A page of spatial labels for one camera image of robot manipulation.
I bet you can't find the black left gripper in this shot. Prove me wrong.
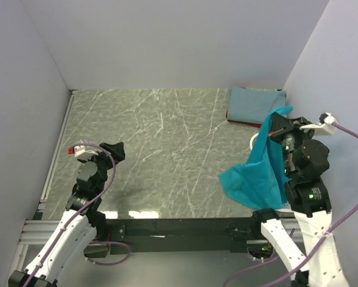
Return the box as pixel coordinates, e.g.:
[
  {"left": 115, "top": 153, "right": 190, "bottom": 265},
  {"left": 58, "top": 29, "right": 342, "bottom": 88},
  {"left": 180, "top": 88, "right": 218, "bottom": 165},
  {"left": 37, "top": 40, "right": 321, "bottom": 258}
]
[{"left": 78, "top": 142, "right": 125, "bottom": 194}]

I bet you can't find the white perforated laundry basket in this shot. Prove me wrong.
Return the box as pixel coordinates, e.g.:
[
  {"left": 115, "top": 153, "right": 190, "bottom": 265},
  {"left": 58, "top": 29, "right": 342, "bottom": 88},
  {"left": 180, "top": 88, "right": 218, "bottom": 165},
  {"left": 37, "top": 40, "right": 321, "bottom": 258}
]
[{"left": 249, "top": 133, "right": 293, "bottom": 213}]

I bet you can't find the folded light blue t shirt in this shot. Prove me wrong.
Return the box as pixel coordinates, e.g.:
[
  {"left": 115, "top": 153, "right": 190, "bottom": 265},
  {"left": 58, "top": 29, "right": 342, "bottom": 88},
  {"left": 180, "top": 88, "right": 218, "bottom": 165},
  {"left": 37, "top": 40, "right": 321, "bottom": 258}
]
[{"left": 227, "top": 87, "right": 287, "bottom": 124}]

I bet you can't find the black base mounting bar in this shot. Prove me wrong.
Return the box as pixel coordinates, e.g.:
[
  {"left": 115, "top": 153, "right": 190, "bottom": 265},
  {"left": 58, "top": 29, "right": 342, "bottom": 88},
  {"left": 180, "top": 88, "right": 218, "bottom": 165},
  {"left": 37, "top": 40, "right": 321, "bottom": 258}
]
[{"left": 95, "top": 217, "right": 265, "bottom": 253}]

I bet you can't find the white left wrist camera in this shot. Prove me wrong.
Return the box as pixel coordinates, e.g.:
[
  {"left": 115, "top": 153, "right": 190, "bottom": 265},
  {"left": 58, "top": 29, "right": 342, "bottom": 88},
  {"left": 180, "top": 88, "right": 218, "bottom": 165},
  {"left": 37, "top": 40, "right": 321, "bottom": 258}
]
[{"left": 67, "top": 140, "right": 98, "bottom": 161}]

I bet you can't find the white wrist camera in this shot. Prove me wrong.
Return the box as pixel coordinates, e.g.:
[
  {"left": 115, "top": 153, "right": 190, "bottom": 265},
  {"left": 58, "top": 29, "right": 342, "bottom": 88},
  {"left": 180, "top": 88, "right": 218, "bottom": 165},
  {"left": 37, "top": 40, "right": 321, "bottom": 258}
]
[
  {"left": 299, "top": 112, "right": 338, "bottom": 136},
  {"left": 67, "top": 140, "right": 98, "bottom": 161}
]

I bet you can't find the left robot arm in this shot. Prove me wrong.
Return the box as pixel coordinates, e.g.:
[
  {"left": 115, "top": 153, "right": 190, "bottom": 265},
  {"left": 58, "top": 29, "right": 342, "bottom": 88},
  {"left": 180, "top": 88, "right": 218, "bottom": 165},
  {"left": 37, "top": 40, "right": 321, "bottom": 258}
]
[{"left": 8, "top": 141, "right": 126, "bottom": 286}]

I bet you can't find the aluminium frame rail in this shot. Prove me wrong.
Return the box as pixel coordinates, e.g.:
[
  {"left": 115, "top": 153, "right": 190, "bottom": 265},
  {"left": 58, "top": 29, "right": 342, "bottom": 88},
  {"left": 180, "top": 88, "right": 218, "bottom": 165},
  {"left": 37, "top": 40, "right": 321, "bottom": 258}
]
[{"left": 8, "top": 89, "right": 78, "bottom": 278}]

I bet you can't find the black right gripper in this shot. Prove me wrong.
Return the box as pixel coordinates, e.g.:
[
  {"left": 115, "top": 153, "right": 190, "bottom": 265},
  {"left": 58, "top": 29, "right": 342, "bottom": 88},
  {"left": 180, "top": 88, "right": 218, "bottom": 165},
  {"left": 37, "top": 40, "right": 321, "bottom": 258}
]
[{"left": 266, "top": 111, "right": 314, "bottom": 175}]

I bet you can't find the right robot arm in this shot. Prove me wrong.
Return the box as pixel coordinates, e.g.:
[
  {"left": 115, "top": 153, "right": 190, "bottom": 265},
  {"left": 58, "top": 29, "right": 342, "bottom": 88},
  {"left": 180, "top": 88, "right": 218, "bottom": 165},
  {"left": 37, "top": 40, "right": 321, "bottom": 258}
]
[{"left": 250, "top": 113, "right": 349, "bottom": 286}]

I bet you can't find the folded red t shirt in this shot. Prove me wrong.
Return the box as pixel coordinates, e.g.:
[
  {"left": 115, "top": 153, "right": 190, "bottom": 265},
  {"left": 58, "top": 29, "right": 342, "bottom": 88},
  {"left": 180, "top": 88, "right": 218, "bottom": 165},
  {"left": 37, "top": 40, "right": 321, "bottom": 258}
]
[{"left": 225, "top": 111, "right": 262, "bottom": 128}]

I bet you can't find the teal t shirt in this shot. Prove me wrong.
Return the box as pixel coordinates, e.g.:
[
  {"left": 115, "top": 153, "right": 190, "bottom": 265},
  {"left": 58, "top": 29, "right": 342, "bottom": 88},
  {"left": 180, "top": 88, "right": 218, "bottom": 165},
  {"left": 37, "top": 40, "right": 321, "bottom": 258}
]
[{"left": 219, "top": 105, "right": 293, "bottom": 210}]

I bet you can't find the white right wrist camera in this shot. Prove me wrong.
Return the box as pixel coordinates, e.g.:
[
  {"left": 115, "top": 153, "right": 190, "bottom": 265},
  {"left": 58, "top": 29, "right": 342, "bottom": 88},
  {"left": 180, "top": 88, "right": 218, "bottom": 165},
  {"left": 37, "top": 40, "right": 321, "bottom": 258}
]
[{"left": 299, "top": 112, "right": 338, "bottom": 136}]

